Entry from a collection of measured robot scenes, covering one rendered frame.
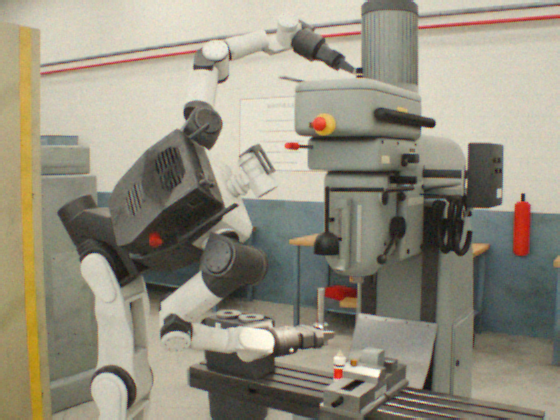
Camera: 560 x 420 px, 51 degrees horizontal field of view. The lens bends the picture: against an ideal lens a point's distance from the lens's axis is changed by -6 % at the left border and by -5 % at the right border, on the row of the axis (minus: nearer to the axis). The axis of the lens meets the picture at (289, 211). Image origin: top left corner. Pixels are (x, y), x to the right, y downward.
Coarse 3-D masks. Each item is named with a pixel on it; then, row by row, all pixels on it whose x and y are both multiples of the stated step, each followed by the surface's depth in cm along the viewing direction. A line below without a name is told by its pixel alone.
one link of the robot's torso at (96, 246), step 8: (96, 240) 166; (88, 248) 166; (96, 248) 166; (104, 248) 166; (112, 248) 167; (80, 256) 167; (104, 256) 165; (112, 256) 166; (112, 264) 165; (120, 264) 167; (120, 272) 167; (128, 272) 169
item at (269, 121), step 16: (288, 96) 688; (240, 112) 723; (256, 112) 711; (272, 112) 700; (288, 112) 689; (240, 128) 725; (256, 128) 713; (272, 128) 702; (288, 128) 691; (240, 144) 726; (272, 144) 703; (272, 160) 705; (288, 160) 693; (304, 160) 683
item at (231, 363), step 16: (208, 320) 215; (224, 320) 212; (240, 320) 210; (256, 320) 209; (272, 320) 213; (208, 352) 216; (224, 368) 213; (240, 368) 209; (256, 368) 206; (272, 368) 214
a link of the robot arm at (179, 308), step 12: (180, 288) 155; (192, 288) 152; (204, 288) 150; (168, 300) 156; (180, 300) 153; (192, 300) 152; (204, 300) 151; (216, 300) 152; (168, 312) 154; (180, 312) 153; (192, 312) 153; (204, 312) 155; (168, 324) 153; (180, 324) 154; (168, 336) 155; (180, 336) 155; (168, 348) 158; (180, 348) 159
